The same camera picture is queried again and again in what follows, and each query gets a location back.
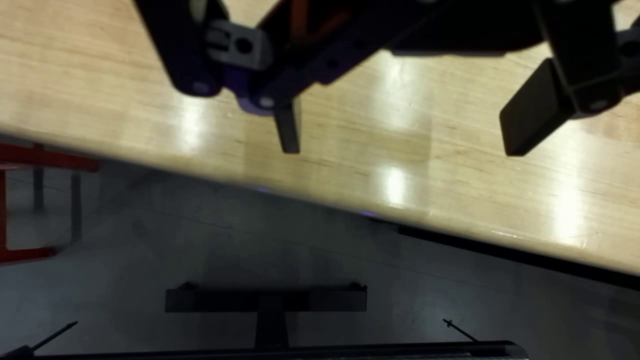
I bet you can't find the red metal stool frame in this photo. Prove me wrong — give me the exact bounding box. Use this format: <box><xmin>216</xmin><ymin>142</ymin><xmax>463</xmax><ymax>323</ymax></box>
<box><xmin>0</xmin><ymin>142</ymin><xmax>102</xmax><ymax>264</ymax></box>

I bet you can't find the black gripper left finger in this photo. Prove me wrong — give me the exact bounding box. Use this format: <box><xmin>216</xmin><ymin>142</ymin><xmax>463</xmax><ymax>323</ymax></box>
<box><xmin>131</xmin><ymin>0</ymin><xmax>301</xmax><ymax>154</ymax></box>

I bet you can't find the black camera stand base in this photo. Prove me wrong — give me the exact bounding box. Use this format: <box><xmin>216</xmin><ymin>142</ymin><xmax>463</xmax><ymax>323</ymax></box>
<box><xmin>163</xmin><ymin>284</ymin><xmax>368</xmax><ymax>349</ymax></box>

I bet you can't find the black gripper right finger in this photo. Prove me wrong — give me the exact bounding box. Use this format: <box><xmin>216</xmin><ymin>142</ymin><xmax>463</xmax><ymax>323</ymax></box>
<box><xmin>500</xmin><ymin>0</ymin><xmax>640</xmax><ymax>157</ymax></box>

